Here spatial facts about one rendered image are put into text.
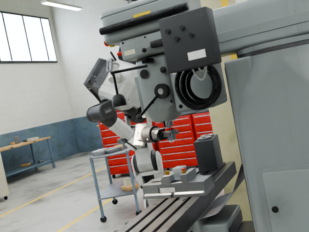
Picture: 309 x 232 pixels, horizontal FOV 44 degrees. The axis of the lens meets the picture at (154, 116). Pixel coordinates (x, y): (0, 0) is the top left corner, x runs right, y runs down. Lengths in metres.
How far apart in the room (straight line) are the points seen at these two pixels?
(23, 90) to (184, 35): 10.74
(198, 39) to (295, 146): 0.56
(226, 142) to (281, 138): 2.08
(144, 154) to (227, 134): 1.26
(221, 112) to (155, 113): 1.82
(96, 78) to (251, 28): 1.05
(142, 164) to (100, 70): 0.69
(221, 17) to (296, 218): 0.87
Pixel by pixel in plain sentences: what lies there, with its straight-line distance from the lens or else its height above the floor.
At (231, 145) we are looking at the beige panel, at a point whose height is 0.85.
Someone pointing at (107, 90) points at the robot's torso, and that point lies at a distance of 2.27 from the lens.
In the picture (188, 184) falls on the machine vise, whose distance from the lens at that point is 1.92.
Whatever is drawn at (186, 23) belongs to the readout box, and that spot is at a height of 1.68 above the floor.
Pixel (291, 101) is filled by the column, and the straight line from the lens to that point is 1.58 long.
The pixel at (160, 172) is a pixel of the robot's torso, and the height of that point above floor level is 0.93.
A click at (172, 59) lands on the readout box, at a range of 1.49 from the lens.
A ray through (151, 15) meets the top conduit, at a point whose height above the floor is 1.79.
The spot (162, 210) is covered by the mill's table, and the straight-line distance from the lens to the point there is 1.79.
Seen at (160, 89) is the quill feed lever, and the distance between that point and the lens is 1.78.
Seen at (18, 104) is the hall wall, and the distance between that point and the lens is 11.81.
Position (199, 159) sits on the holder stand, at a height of 1.01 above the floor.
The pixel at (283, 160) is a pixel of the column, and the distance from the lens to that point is 1.62.
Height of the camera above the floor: 1.44
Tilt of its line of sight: 3 degrees down
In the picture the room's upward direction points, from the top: 11 degrees counter-clockwise
